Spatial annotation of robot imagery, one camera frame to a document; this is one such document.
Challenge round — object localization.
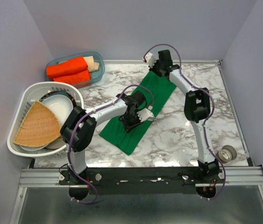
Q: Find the green t-shirt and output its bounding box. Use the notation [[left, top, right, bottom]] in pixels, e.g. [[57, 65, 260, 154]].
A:
[[98, 70, 178, 156]]

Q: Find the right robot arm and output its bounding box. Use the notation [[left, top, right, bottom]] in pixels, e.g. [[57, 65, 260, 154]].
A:
[[143, 50, 220, 183]]

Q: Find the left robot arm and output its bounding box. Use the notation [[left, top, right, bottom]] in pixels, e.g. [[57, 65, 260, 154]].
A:
[[60, 91, 154, 184]]

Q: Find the lower rolled orange t-shirt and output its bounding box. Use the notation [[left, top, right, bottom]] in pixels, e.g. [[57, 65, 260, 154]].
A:
[[53, 70, 91, 85]]

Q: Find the rolled orange t-shirt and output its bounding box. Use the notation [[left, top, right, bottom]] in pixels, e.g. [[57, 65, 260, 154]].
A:
[[46, 56, 88, 79], [53, 70, 91, 85]]

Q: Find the rolled beige t-shirt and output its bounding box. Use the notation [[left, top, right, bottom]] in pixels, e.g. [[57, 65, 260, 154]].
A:
[[83, 56, 99, 72]]

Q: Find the blue plastic bin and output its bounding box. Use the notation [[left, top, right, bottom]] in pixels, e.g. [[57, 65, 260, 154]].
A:
[[46, 51, 105, 88]]

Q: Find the white bowl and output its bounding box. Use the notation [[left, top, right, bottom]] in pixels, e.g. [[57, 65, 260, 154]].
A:
[[40, 94, 73, 126]]

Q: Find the dark teal plate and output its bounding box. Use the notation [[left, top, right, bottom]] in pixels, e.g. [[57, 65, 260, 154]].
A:
[[39, 91, 76, 110]]

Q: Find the beige plate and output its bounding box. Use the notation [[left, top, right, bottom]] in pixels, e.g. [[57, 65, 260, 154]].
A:
[[45, 137, 66, 150]]

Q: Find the upper rolled orange t-shirt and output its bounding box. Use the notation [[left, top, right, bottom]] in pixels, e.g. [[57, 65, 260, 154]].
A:
[[46, 56, 88, 79]]

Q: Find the wicker fan-shaped tray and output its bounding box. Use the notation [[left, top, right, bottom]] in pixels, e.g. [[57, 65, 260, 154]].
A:
[[13, 101, 61, 147]]

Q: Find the white plastic basket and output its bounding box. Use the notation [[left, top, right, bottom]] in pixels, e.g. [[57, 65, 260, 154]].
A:
[[7, 82, 84, 159]]

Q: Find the small metal cup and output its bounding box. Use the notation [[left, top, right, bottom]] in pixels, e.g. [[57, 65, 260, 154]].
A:
[[217, 145, 237, 163]]

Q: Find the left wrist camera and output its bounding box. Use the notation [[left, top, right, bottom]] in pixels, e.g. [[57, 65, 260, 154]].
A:
[[137, 108, 155, 123]]

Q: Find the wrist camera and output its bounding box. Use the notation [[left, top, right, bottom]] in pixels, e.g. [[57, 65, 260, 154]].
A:
[[137, 108, 155, 123], [143, 52, 157, 68]]

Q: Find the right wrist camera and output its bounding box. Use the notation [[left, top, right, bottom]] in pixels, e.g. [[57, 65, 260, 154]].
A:
[[143, 52, 157, 68]]

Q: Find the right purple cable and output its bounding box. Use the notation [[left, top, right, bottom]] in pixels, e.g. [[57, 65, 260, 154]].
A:
[[142, 44, 227, 201]]

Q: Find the purple cable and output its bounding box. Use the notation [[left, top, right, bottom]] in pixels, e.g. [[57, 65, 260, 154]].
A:
[[142, 44, 227, 201], [66, 84, 155, 205]]

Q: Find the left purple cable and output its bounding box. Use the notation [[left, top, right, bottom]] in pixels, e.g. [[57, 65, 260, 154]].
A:
[[66, 84, 155, 205]]

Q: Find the black mounting base plate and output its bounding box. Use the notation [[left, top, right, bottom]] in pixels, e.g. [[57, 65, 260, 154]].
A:
[[59, 166, 225, 196]]

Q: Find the aluminium rail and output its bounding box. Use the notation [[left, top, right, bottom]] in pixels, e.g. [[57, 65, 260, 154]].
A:
[[19, 166, 263, 188]]

